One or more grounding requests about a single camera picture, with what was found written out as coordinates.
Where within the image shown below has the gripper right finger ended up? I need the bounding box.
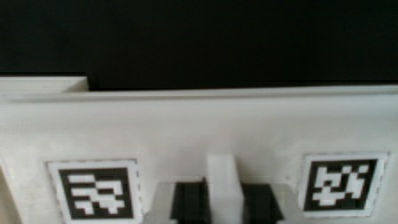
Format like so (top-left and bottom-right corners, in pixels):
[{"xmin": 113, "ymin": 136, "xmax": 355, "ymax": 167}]
[{"xmin": 241, "ymin": 183, "xmax": 284, "ymax": 224}]

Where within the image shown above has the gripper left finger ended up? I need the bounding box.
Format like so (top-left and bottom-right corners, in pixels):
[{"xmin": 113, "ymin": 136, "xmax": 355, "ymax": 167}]
[{"xmin": 170, "ymin": 181, "xmax": 211, "ymax": 224}]

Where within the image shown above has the white cabinet door with knob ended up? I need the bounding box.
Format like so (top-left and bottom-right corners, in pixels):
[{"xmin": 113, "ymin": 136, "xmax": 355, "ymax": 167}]
[{"xmin": 0, "ymin": 95, "xmax": 398, "ymax": 224}]

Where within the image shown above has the white cabinet body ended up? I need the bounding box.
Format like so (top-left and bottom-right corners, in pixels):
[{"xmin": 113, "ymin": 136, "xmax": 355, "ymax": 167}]
[{"xmin": 0, "ymin": 76, "xmax": 398, "ymax": 103}]

